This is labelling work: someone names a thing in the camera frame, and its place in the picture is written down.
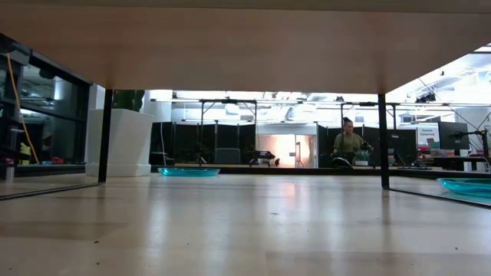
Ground green cactus plant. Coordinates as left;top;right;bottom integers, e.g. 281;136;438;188
111;90;146;112

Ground grey chair back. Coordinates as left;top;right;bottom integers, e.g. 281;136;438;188
214;147;242;165

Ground dark background table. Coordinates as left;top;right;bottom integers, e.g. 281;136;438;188
417;155;491;173

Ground white hexagonal plant pot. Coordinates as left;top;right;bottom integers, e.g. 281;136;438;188
84;108;154;178

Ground black computer monitor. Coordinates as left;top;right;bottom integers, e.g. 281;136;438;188
438;121;471;151

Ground black metal rig frame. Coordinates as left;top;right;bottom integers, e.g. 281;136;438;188
0;32;491;181

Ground white printed sign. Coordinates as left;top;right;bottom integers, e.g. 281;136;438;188
416;123;441;146

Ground wooden shelf with black legs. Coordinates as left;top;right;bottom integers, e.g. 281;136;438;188
0;0;491;210

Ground teal translucent plastic plate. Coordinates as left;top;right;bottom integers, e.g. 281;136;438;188
157;166;222;178
436;177;491;199

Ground black partition panels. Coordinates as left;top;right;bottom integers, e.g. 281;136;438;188
317;124;418;169
150;121;257;166

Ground black background gantry frame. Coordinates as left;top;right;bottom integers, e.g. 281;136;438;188
340;101;398;131
199;98;259;166

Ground small plant in white pot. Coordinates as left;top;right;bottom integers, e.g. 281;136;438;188
353;149;371;166

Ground person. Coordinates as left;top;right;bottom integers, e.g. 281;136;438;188
332;117;374;169

